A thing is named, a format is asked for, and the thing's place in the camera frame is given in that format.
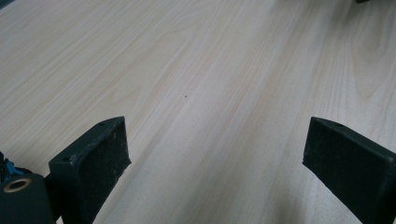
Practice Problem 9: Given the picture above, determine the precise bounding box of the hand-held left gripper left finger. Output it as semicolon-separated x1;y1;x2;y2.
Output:
48;116;132;224

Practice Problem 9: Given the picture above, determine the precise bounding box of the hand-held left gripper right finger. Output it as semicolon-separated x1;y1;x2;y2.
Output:
302;116;396;224

